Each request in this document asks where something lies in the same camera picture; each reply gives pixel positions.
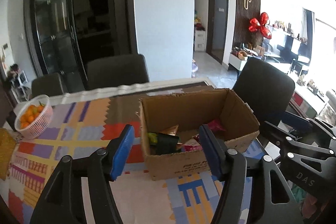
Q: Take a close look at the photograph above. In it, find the green beef cracker packet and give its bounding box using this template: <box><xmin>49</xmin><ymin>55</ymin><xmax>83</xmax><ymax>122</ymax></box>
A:
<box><xmin>155</xmin><ymin>133</ymin><xmax>179</xmax><ymax>155</ymax></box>

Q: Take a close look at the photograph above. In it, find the plaid long snack packet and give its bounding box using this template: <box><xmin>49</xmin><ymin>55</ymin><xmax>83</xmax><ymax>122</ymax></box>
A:
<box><xmin>181</xmin><ymin>134</ymin><xmax>203</xmax><ymax>152</ymax></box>

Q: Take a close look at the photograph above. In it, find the pink snack packet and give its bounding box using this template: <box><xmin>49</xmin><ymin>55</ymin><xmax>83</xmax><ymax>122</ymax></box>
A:
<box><xmin>207</xmin><ymin>118</ymin><xmax>227</xmax><ymax>135</ymax></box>

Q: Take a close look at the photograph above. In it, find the dark chair right side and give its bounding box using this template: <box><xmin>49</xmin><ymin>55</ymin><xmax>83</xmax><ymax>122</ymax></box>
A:
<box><xmin>233</xmin><ymin>57</ymin><xmax>295</xmax><ymax>126</ymax></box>

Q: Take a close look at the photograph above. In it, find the colourful patterned tablecloth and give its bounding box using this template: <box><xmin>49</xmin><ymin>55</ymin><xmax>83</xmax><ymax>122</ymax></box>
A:
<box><xmin>4</xmin><ymin>82</ymin><xmax>253</xmax><ymax>224</ymax></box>

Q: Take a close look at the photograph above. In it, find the green yellow snack packet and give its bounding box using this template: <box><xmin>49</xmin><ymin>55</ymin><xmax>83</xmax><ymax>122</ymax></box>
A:
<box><xmin>147</xmin><ymin>132</ymin><xmax>158</xmax><ymax>145</ymax></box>

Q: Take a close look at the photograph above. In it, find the brown cardboard box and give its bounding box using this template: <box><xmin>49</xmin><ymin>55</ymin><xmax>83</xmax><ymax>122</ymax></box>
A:
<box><xmin>139</xmin><ymin>89</ymin><xmax>259</xmax><ymax>181</ymax></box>

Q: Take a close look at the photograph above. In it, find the pink basket of oranges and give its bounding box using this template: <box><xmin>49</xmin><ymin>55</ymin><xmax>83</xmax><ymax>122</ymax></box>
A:
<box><xmin>14</xmin><ymin>94</ymin><xmax>53</xmax><ymax>139</ymax></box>

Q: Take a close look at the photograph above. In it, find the dark chair far left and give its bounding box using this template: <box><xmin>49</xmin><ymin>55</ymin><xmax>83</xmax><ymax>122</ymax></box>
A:
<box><xmin>31</xmin><ymin>73</ymin><xmax>68</xmax><ymax>98</ymax></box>

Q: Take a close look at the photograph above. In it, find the yellow woven tissue box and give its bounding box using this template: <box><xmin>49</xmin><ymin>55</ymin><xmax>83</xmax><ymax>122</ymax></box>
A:
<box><xmin>0</xmin><ymin>128</ymin><xmax>16</xmax><ymax>180</ymax></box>

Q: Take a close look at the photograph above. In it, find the dark chair behind table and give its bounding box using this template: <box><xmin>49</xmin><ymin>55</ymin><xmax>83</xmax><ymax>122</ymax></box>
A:
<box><xmin>87</xmin><ymin>54</ymin><xmax>150</xmax><ymax>90</ymax></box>

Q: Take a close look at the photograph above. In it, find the red balloon decoration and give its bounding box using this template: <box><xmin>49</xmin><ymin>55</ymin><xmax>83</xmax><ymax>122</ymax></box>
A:
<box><xmin>248</xmin><ymin>12</ymin><xmax>272</xmax><ymax>39</ymax></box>

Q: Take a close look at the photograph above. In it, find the white storage shelf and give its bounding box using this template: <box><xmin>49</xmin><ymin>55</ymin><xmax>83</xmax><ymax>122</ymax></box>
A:
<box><xmin>193</xmin><ymin>11</ymin><xmax>207</xmax><ymax>52</ymax></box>

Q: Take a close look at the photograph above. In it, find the black glass sliding door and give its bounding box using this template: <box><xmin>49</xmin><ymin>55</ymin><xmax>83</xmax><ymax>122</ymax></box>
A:
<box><xmin>23</xmin><ymin>0</ymin><xmax>138</xmax><ymax>92</ymax></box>

